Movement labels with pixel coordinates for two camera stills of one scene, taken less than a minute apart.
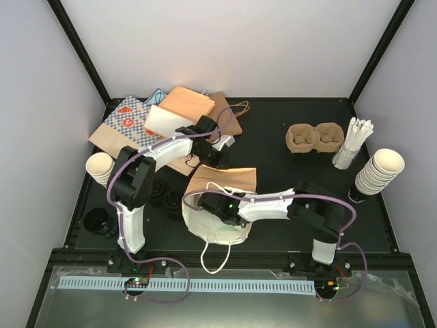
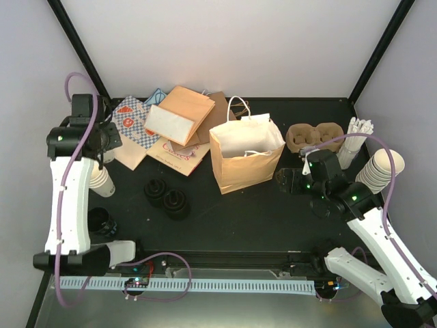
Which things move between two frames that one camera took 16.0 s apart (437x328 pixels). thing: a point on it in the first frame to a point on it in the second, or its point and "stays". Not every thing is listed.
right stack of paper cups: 382,169 stays
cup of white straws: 358,131 stays
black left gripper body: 209,159 to 110,142
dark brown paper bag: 224,116 stays
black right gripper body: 222,217 to 317,189
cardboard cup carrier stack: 324,137 stays
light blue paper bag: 156,98 stays
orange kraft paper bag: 207,226 to 246,152
